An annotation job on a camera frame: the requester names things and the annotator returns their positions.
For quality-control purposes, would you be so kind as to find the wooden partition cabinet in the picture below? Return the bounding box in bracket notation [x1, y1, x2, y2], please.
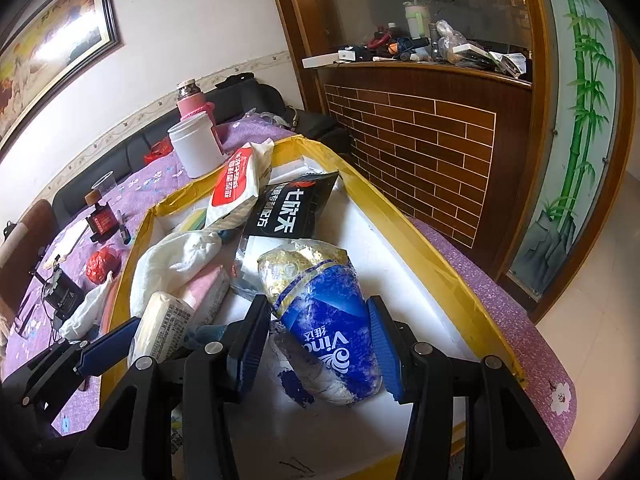
[263, 0, 628, 326]

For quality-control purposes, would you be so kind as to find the yellow green sponge pack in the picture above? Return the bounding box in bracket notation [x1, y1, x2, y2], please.
[172, 207, 210, 235]

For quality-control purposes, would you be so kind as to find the black packet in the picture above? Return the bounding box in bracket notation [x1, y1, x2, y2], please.
[241, 171, 342, 242]

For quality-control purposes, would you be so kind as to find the black bag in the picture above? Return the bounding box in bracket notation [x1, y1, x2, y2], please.
[219, 73, 257, 90]

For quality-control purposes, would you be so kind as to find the clear plastic wrap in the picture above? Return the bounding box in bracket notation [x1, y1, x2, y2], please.
[242, 106, 299, 132]

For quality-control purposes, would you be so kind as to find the purple floral tablecloth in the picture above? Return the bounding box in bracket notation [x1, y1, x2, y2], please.
[0, 110, 581, 480]

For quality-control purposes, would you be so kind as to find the framed wall painting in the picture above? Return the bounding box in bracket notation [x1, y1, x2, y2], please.
[0, 0, 124, 157]

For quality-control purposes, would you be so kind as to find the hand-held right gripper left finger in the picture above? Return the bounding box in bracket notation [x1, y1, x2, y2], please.
[62, 294, 273, 480]

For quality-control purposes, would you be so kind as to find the white jar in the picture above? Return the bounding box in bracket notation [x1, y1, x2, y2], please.
[167, 111, 229, 179]

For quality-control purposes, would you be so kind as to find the bamboo print glass panel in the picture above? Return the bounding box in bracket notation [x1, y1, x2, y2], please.
[505, 0, 622, 303]

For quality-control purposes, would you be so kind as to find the large red plastic bag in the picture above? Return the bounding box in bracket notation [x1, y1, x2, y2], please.
[144, 141, 174, 164]

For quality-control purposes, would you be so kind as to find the long white box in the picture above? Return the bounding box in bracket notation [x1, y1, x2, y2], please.
[301, 51, 342, 69]

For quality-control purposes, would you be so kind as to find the pink tissue packet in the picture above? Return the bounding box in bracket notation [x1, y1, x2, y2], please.
[177, 264, 232, 332]

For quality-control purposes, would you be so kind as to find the small red plastic bag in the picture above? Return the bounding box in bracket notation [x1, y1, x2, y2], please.
[85, 246, 122, 284]

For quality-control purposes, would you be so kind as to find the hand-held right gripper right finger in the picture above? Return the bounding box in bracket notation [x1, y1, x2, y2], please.
[366, 296, 576, 480]

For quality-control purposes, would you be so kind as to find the white tissue pack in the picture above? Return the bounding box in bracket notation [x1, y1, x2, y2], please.
[126, 291, 195, 367]

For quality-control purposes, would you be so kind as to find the black pot with cable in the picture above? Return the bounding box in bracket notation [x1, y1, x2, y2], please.
[15, 255, 85, 333]

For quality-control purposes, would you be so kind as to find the pink bottle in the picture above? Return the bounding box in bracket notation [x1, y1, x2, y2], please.
[175, 78, 217, 128]

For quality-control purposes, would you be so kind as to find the silver foil bag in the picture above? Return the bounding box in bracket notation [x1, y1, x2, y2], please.
[231, 234, 281, 301]

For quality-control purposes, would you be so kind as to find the green white tumbler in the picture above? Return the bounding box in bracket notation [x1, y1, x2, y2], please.
[402, 0, 427, 41]

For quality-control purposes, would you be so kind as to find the dark sofa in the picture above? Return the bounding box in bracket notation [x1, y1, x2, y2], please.
[51, 75, 353, 221]

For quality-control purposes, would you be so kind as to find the shelf clutter pile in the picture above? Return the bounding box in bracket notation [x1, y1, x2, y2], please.
[337, 17, 533, 86]

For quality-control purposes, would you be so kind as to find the white box yellow rim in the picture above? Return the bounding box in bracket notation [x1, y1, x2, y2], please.
[99, 132, 529, 480]

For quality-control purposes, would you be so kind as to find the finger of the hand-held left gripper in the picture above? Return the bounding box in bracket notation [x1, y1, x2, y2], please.
[20, 316, 142, 406]

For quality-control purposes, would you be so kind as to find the dark bottle red label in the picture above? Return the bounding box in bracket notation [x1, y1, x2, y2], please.
[85, 171, 119, 242]

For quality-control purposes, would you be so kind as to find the red white wipes packet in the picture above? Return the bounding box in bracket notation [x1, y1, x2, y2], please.
[204, 141, 277, 229]

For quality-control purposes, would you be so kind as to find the brown armchair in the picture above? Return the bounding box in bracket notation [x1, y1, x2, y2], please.
[0, 198, 59, 306]

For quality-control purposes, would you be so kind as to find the blue tissue roll packet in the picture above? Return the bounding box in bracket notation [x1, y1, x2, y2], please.
[256, 239, 387, 405]

